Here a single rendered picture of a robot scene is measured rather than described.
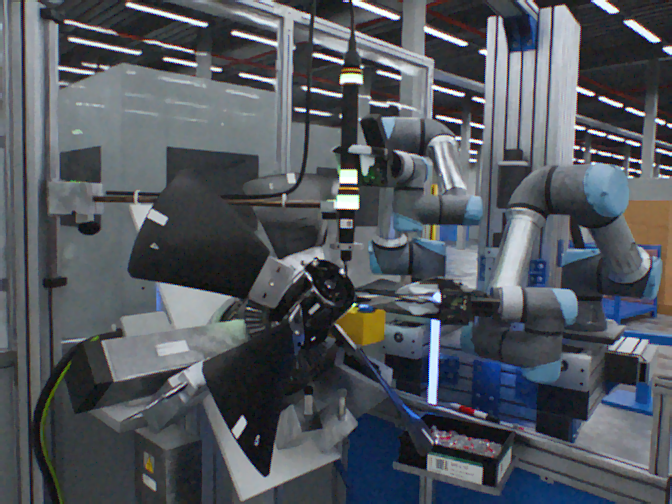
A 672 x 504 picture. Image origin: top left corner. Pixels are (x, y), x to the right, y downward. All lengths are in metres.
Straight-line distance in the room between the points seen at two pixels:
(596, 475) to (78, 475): 1.30
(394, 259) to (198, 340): 0.95
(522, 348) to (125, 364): 0.77
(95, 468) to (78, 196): 0.80
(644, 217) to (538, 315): 7.91
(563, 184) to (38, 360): 1.25
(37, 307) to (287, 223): 0.60
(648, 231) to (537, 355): 7.90
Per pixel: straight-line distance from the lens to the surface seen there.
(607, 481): 1.36
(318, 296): 1.03
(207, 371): 0.84
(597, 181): 1.32
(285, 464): 1.19
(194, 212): 1.05
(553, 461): 1.39
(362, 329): 1.58
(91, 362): 0.97
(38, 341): 1.44
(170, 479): 1.35
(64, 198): 1.37
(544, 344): 1.21
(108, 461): 1.79
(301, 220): 1.22
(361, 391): 1.25
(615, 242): 1.50
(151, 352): 1.01
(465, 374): 1.86
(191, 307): 1.25
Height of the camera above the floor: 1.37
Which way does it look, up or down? 5 degrees down
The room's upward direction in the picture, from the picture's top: 2 degrees clockwise
